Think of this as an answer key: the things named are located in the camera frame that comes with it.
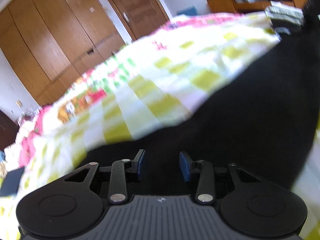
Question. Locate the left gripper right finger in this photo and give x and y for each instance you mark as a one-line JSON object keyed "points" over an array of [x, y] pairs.
{"points": [[198, 169]]}

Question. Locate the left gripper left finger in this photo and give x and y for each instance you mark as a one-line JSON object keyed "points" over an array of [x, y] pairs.
{"points": [[120, 168]]}

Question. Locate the black pants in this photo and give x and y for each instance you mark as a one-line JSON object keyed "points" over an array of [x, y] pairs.
{"points": [[265, 120]]}

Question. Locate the pink cartoon quilt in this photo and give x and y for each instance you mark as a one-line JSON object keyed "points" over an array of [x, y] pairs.
{"points": [[99, 83]]}

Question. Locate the yellow white checkered bedsheet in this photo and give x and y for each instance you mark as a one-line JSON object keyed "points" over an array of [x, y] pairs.
{"points": [[61, 197]]}

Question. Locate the blue foam mat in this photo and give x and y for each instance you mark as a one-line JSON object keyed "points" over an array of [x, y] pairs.
{"points": [[190, 11]]}

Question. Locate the dark blue tablet case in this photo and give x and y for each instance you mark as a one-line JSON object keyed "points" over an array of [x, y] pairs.
{"points": [[11, 182]]}

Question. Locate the dark wooden headboard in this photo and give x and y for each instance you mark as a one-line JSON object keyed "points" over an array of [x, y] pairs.
{"points": [[8, 131]]}

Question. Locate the wooden wardrobe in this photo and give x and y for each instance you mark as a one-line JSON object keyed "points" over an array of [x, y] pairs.
{"points": [[50, 43]]}

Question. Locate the wooden door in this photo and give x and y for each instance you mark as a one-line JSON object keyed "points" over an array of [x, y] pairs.
{"points": [[140, 17]]}

